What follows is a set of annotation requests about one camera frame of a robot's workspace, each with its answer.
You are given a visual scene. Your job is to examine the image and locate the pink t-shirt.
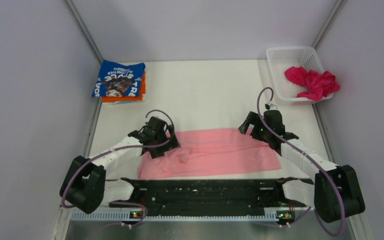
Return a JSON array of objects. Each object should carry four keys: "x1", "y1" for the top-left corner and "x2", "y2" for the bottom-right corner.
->
[{"x1": 137, "y1": 128, "x2": 281, "y2": 180}]

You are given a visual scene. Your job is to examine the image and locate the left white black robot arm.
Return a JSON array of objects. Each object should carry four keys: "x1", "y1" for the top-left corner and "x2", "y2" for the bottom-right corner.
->
[{"x1": 59, "y1": 116, "x2": 180, "y2": 214}]

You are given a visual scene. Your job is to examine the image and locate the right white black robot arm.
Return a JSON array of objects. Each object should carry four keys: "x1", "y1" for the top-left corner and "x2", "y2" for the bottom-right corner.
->
[{"x1": 238, "y1": 110, "x2": 366, "y2": 223}]

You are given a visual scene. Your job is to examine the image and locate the magenta crumpled t-shirt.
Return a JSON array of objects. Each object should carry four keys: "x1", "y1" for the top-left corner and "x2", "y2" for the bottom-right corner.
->
[{"x1": 284, "y1": 66, "x2": 341, "y2": 102}]

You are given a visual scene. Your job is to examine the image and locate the orange folded t-shirt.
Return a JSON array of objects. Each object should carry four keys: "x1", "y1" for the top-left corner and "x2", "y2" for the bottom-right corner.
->
[{"x1": 101, "y1": 71, "x2": 147, "y2": 104}]

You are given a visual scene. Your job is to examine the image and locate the white plastic laundry basket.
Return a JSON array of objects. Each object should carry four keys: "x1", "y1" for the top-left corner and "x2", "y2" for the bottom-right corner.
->
[{"x1": 266, "y1": 46, "x2": 336, "y2": 105}]

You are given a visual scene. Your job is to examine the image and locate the blue printed folded t-shirt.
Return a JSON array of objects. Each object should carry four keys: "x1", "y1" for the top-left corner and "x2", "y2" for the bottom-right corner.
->
[{"x1": 91, "y1": 60, "x2": 146, "y2": 98}]

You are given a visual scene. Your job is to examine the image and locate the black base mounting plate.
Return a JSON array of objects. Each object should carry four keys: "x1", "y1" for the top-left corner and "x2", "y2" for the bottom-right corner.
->
[{"x1": 127, "y1": 179, "x2": 305, "y2": 217}]

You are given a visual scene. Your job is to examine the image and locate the aluminium front rail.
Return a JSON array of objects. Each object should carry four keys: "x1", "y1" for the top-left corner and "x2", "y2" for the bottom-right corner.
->
[{"x1": 59, "y1": 187, "x2": 362, "y2": 223}]

